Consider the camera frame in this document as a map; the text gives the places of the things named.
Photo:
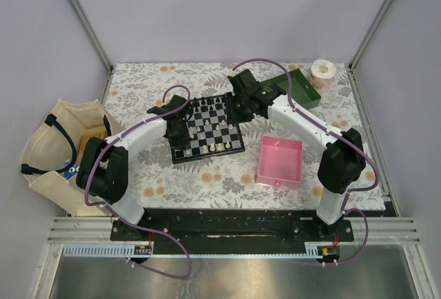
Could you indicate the floral tablecloth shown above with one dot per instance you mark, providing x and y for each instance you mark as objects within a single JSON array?
[{"x": 218, "y": 182}]

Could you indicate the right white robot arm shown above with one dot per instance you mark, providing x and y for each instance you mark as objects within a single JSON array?
[{"x": 341, "y": 152}]

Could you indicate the tape roll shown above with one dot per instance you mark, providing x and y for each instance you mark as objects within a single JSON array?
[{"x": 321, "y": 75}]

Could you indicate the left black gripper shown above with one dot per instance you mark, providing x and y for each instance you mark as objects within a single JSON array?
[{"x": 184, "y": 142}]

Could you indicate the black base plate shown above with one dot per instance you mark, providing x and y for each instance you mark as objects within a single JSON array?
[{"x": 215, "y": 223}]

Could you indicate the pink plastic box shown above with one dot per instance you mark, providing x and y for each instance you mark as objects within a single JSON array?
[{"x": 280, "y": 162}]

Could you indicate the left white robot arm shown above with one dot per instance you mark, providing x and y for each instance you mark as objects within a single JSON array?
[{"x": 104, "y": 169}]

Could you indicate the black and grey chessboard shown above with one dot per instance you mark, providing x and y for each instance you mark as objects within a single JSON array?
[{"x": 210, "y": 132}]

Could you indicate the beige tote bag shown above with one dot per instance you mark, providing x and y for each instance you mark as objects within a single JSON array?
[{"x": 51, "y": 151}]

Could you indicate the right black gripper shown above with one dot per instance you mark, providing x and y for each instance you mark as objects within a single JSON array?
[{"x": 231, "y": 116}]

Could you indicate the green plastic box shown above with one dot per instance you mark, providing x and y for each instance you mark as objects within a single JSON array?
[{"x": 302, "y": 91}]

